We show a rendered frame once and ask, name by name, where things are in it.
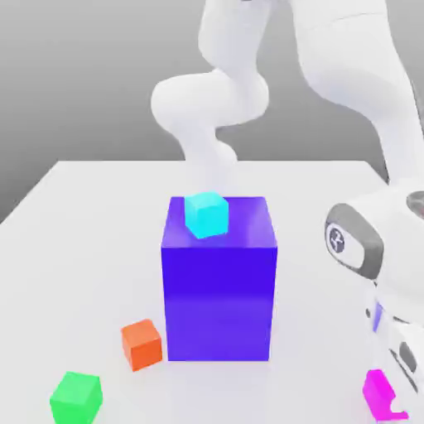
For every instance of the small orange cube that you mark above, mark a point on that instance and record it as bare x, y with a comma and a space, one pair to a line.
142, 344

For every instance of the small magenta cube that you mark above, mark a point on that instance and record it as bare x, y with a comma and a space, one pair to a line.
376, 391

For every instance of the large blue box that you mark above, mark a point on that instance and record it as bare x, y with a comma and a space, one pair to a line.
218, 298

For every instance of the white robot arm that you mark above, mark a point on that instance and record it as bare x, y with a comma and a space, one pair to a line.
347, 66

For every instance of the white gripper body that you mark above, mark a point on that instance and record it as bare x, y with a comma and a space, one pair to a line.
402, 386

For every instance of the small green cube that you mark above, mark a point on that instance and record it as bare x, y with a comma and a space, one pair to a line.
76, 397

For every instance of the small cyan cube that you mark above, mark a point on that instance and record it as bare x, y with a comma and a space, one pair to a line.
207, 215

